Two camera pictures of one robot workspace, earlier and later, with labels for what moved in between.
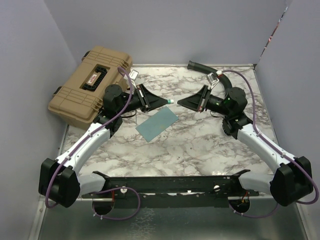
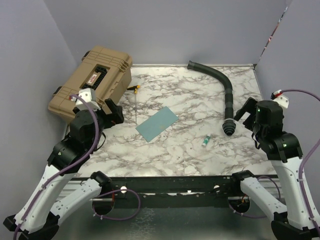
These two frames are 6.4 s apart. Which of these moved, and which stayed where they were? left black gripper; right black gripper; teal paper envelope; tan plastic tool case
Moved: right black gripper; left black gripper
Stayed: teal paper envelope; tan plastic tool case
